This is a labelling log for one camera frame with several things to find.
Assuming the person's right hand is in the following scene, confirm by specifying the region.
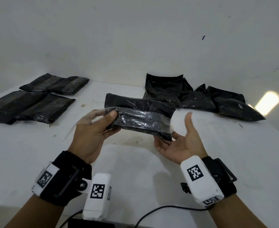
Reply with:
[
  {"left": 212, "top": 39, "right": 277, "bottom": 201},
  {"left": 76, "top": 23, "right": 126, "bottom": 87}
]
[{"left": 153, "top": 112, "right": 208, "bottom": 167}]

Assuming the person's left hand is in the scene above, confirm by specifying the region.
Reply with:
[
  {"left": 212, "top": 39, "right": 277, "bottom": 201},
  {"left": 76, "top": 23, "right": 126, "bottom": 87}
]
[{"left": 68, "top": 110, "right": 122, "bottom": 164}]

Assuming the glossy black plastic bag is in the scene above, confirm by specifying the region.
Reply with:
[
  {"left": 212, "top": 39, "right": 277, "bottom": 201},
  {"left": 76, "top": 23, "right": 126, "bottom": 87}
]
[{"left": 14, "top": 93, "right": 76, "bottom": 124}]

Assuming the row of black plastic packets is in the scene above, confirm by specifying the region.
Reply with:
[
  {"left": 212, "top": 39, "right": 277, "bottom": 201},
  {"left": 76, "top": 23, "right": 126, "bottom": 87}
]
[{"left": 143, "top": 73, "right": 266, "bottom": 122}]

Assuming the black packet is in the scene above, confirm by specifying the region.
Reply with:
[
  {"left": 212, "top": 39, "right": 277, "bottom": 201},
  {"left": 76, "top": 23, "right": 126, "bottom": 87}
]
[
  {"left": 104, "top": 93, "right": 176, "bottom": 142},
  {"left": 76, "top": 107, "right": 174, "bottom": 136}
]

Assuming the crinkled black plastic bag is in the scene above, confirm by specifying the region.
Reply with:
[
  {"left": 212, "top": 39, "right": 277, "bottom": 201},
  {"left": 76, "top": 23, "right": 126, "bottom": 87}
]
[{"left": 47, "top": 76, "right": 90, "bottom": 96}]

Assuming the person's left forearm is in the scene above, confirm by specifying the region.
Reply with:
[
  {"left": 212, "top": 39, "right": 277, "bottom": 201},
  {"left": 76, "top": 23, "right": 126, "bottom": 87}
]
[{"left": 3, "top": 194, "right": 64, "bottom": 228}]

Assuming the person's right forearm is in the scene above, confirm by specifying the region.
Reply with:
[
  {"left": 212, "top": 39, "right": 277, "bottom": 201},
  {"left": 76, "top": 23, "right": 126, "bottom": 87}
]
[{"left": 208, "top": 193, "right": 266, "bottom": 228}]

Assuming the black left wristband with markers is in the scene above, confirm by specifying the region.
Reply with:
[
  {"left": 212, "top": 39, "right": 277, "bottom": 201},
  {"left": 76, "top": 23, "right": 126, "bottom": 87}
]
[{"left": 31, "top": 150, "right": 93, "bottom": 207}]

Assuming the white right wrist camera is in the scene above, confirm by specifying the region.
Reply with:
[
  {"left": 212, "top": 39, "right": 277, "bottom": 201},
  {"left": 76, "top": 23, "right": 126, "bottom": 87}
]
[{"left": 180, "top": 157, "right": 224, "bottom": 208}]

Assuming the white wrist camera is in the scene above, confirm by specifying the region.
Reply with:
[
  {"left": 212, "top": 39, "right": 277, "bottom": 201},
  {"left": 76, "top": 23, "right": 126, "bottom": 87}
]
[
  {"left": 180, "top": 157, "right": 224, "bottom": 208},
  {"left": 82, "top": 173, "right": 112, "bottom": 221}
]

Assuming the black right camera cable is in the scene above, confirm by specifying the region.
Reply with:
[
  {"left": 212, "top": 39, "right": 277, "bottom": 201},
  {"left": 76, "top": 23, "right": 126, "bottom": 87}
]
[{"left": 133, "top": 205, "right": 210, "bottom": 228}]

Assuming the black camera cable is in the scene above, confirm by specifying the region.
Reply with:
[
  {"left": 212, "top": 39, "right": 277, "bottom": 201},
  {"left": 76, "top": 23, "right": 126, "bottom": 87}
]
[
  {"left": 60, "top": 210, "right": 84, "bottom": 228},
  {"left": 133, "top": 205, "right": 210, "bottom": 228}
]

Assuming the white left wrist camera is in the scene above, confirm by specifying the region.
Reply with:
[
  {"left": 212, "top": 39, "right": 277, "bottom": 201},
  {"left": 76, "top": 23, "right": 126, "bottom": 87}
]
[{"left": 82, "top": 173, "right": 112, "bottom": 221}]

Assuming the black left camera cable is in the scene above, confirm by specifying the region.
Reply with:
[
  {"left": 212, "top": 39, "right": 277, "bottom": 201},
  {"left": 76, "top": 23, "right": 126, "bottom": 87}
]
[{"left": 60, "top": 210, "right": 84, "bottom": 228}]

